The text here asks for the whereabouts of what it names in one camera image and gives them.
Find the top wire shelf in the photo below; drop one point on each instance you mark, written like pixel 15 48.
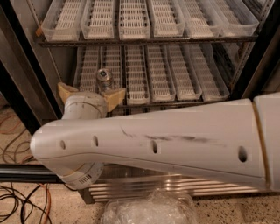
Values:
pixel 145 42

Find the fridge glass door right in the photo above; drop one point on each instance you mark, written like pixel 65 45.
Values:
pixel 254 58

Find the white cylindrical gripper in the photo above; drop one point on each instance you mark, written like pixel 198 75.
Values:
pixel 84 99

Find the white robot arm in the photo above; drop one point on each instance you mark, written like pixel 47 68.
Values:
pixel 232 141

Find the clear tray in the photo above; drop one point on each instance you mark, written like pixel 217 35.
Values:
pixel 213 87
pixel 111 59
pixel 134 20
pixel 185 80
pixel 201 19
pixel 167 18
pixel 237 18
pixel 136 76
pixel 87 65
pixel 161 84
pixel 98 19
pixel 62 21

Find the wire shelf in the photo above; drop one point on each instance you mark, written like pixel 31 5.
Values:
pixel 145 42
pixel 175 104

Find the silver redbull can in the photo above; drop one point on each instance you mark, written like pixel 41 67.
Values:
pixel 104 79

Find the fridge glass door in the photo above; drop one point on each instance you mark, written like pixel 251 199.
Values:
pixel 254 58
pixel 30 72

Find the clear plastic bag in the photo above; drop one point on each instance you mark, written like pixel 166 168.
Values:
pixel 159 207

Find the fridge glass door left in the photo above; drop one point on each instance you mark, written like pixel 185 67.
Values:
pixel 30 72

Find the steel fridge base grille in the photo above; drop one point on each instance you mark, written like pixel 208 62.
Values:
pixel 118 182

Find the middle wire shelf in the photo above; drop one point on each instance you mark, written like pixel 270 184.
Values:
pixel 175 104

